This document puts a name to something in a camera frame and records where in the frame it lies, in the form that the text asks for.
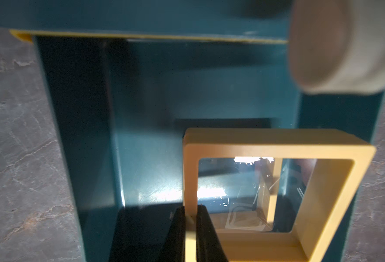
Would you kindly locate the large tan brooch box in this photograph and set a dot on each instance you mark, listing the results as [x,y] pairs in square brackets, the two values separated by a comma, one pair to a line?
[249,203]
[342,160]

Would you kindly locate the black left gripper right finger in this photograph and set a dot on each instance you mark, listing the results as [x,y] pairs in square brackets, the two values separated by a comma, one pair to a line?
[208,247]

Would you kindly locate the teal bottom drawer yellow case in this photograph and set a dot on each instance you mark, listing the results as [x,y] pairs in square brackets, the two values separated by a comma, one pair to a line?
[122,108]

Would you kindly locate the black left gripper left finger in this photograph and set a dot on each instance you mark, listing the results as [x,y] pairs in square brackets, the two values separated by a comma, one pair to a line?
[173,249]

